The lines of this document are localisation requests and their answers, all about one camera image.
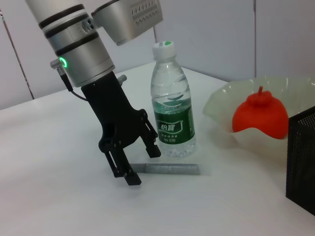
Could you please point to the clear green-label water bottle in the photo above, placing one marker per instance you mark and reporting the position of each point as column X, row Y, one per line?
column 172, row 110

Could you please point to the red-orange toy orange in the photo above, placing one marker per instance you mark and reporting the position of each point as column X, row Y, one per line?
column 261, row 118

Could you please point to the translucent wavy fruit plate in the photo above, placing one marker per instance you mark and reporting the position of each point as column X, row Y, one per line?
column 221, row 103

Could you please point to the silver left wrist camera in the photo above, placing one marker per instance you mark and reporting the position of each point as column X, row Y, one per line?
column 128, row 22

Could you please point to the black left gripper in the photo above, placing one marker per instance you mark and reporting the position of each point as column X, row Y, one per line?
column 115, row 118

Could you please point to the gray marker pen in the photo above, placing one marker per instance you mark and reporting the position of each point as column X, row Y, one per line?
column 172, row 168

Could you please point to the black mesh pen holder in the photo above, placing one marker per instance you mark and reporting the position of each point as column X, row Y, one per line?
column 302, row 159

